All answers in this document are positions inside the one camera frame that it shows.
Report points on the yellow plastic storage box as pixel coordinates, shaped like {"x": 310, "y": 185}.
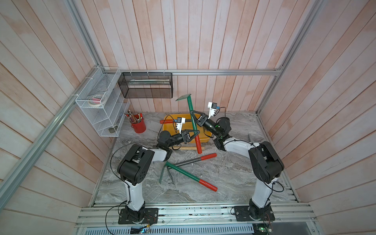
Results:
{"x": 204, "y": 133}

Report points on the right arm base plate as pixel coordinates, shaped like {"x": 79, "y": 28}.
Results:
{"x": 253, "y": 213}

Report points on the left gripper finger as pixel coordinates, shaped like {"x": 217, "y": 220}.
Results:
{"x": 194, "y": 132}
{"x": 193, "y": 141}

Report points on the grey speckled hoe red grip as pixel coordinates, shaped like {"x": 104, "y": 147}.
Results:
{"x": 166, "y": 121}

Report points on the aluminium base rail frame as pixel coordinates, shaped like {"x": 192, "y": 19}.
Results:
{"x": 286, "y": 218}

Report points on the black mesh wall basket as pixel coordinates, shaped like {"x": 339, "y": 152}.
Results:
{"x": 146, "y": 85}

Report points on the tape roll on shelf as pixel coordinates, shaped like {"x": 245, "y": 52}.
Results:
{"x": 97, "y": 100}

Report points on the pens in red bucket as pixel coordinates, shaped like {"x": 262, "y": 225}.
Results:
{"x": 134, "y": 119}

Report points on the wooden handle pick hammer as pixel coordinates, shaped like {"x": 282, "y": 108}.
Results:
{"x": 188, "y": 148}

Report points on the red metal pen bucket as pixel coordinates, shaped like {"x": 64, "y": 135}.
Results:
{"x": 139, "y": 127}

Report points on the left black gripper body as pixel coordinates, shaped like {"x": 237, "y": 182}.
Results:
{"x": 177, "y": 138}

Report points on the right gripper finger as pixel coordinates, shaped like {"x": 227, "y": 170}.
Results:
{"x": 195, "y": 113}
{"x": 196, "y": 123}

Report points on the white wire mesh shelf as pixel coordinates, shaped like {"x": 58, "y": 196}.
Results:
{"x": 107, "y": 120}

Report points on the green hoe red grip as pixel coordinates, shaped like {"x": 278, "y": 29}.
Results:
{"x": 202, "y": 182}
{"x": 190, "y": 105}

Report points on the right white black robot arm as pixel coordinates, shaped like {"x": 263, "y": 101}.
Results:
{"x": 266, "y": 163}

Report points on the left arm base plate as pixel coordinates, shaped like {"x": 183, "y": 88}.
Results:
{"x": 143, "y": 216}

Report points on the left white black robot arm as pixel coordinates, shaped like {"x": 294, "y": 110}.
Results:
{"x": 134, "y": 166}

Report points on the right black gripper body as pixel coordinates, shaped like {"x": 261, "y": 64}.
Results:
{"x": 210, "y": 127}

